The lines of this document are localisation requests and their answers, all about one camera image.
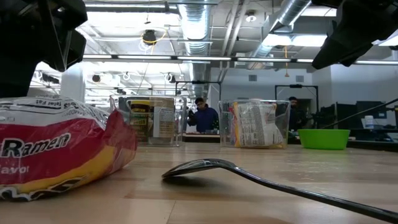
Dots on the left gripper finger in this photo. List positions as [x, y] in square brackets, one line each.
[76, 46]
[56, 59]

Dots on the background wooden table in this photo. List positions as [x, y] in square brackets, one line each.
[202, 136]

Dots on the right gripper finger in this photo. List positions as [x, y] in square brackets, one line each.
[335, 49]
[357, 59]

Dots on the person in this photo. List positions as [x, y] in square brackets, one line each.
[293, 115]
[203, 118]

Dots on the yellow lid jar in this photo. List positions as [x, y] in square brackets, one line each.
[140, 121]

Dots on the black gantry frame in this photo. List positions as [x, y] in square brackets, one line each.
[297, 86]

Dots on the silver ventilation duct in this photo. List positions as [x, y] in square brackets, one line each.
[289, 12]
[194, 25]

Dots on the clear plastic bin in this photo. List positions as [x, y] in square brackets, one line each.
[116, 130]
[224, 124]

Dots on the small white bottle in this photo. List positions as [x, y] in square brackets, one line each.
[369, 121]

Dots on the row of dark monitors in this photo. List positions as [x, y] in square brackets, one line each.
[348, 113]

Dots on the long ceiling light bar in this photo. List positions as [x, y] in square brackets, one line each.
[199, 58]

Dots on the black spoon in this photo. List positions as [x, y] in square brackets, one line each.
[199, 165]

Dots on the white building column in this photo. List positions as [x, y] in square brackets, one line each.
[73, 84]

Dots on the thin black diagonal strut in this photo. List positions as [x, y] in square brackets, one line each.
[367, 109]

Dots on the green plastic bowl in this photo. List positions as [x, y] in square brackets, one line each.
[323, 140]

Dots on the yellow ramen noodle packet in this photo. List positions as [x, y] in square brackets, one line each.
[258, 124]

